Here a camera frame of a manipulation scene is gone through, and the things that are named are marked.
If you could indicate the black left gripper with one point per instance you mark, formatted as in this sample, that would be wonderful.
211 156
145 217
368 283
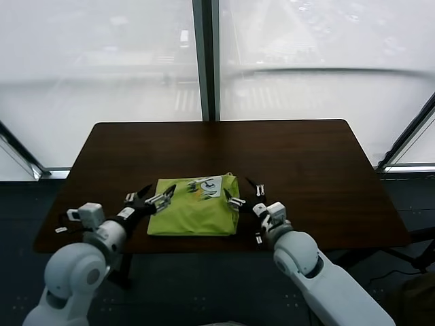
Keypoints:
134 214

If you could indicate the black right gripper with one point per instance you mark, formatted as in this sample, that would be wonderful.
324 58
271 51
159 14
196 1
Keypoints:
256 208

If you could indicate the green t-shirt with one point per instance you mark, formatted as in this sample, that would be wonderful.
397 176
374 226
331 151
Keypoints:
190 217

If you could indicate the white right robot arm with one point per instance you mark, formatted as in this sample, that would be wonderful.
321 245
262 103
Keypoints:
306 258

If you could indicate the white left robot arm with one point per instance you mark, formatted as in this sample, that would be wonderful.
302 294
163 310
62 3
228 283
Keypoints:
78 271

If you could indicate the grey robot torso edge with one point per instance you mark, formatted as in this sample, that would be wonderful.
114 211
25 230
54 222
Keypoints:
231 323

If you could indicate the grey vertical window mullion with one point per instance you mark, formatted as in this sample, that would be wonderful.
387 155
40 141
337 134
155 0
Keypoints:
207 68

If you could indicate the grey curved handrail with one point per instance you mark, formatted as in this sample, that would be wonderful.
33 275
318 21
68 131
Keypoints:
323 70

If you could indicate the dark trouser leg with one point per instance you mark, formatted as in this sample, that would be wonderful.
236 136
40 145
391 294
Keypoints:
418 302

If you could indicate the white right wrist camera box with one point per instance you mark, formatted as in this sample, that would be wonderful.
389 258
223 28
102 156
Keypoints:
277 212

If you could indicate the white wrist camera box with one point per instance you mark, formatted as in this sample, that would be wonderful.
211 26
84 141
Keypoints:
90 214
277 212

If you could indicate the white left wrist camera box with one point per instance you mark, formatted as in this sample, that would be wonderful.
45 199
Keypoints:
90 214

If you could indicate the slanted window frame bar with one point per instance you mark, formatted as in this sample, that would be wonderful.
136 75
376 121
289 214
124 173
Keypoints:
20 153
408 136

